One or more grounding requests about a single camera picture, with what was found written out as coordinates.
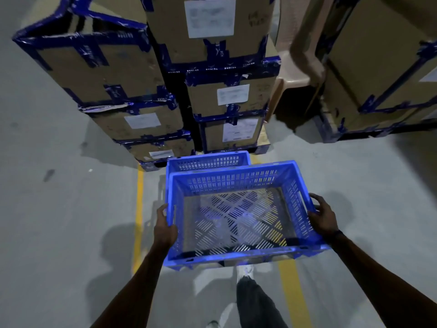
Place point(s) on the large cardboard box blue tape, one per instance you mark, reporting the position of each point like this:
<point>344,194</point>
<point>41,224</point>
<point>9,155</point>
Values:
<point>102,61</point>

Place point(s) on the small cardboard box blue tape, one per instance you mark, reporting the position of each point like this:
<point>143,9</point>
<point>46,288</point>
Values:
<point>164,150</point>

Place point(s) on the person's left hand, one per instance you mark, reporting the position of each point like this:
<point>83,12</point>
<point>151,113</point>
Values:
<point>164,233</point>

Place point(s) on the person's left thumb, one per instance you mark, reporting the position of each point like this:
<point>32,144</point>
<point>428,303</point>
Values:
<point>162,211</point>

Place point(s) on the cardboard box small white label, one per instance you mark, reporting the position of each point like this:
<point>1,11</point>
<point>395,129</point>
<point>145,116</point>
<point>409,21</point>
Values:
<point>232,95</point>

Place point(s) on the wide cardboard box blue tape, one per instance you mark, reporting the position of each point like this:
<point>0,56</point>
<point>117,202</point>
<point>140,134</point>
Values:
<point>344,112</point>

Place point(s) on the person's white shoe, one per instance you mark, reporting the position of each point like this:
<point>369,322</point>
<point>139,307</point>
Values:
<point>213,324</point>
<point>247,270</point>

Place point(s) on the person's right thumb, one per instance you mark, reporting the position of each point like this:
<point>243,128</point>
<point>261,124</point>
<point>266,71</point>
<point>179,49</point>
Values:
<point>316,200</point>

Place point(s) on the black pallet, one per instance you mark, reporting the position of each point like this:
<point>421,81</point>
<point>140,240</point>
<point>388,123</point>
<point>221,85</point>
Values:
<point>392,130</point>

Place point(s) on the blue perforated plastic crate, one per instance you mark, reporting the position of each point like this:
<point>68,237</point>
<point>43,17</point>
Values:
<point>239,249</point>
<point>208,161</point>

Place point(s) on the black wristband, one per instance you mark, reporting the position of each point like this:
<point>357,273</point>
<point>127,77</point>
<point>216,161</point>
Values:
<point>336,233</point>

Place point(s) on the person's dark trouser leg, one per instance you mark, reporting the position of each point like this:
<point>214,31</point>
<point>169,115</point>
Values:
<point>257,307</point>

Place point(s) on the cardboard box torn blue tape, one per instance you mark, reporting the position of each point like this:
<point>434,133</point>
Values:
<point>140,122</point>

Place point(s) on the person's right hand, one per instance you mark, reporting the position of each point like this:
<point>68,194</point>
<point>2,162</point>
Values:
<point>326,218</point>

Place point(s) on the cardboard box large white label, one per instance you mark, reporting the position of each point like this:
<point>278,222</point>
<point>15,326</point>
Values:
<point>211,30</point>

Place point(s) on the tall cardboard box blue tape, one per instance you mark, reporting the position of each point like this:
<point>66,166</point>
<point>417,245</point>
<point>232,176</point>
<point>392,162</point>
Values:
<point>379,54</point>

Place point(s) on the person's right forearm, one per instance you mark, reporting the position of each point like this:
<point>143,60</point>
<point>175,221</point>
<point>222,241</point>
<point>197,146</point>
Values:
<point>382,283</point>

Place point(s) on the wooden pallet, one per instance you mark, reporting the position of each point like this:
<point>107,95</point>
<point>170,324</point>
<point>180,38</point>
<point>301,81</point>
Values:
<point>262,141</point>

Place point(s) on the cardboard box printed white label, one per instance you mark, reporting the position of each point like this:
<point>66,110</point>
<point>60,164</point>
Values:
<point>235,131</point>

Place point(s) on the beige plastic chair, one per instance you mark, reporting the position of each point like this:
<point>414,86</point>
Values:
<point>293,54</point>

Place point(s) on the person's left forearm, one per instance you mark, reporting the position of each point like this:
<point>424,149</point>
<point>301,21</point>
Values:
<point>136,290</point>

